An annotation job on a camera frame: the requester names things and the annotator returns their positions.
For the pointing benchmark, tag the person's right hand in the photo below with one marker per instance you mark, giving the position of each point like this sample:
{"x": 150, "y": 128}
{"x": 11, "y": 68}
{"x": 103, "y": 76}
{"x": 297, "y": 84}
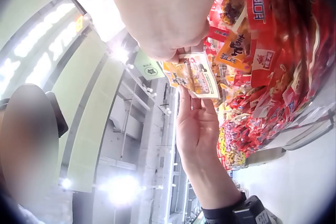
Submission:
{"x": 162, "y": 14}

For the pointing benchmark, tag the person's left hand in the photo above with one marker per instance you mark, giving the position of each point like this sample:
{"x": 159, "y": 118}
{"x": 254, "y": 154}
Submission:
{"x": 198, "y": 132}

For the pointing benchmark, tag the person's right fingers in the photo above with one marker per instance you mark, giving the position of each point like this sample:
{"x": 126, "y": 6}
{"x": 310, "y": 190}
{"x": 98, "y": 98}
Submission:
{"x": 187, "y": 55}

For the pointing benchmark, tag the person's left fingers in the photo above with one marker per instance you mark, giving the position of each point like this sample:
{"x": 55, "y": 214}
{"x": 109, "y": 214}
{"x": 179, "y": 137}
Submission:
{"x": 187, "y": 98}

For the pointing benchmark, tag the yellow and white snack packet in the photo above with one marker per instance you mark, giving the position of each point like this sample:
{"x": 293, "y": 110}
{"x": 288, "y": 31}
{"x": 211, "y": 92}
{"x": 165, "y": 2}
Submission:
{"x": 195, "y": 78}

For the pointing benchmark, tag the green hanging sign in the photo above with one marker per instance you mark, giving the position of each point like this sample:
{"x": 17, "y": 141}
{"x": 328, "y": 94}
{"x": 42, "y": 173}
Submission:
{"x": 148, "y": 65}

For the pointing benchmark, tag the full shop shelf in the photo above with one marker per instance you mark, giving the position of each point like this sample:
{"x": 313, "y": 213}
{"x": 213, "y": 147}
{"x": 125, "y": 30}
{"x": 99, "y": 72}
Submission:
{"x": 275, "y": 63}

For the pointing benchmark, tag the orange and yellow hanging sign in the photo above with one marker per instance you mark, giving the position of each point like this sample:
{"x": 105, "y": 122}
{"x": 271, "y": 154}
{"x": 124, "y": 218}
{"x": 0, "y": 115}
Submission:
{"x": 82, "y": 22}

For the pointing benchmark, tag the bright ceiling lamp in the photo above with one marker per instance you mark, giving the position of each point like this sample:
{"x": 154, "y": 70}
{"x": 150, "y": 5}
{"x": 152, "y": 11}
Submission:
{"x": 116, "y": 196}
{"x": 65, "y": 182}

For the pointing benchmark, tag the black wrist band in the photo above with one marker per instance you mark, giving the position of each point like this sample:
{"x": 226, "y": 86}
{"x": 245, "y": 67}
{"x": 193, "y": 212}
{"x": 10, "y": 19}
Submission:
{"x": 236, "y": 209}

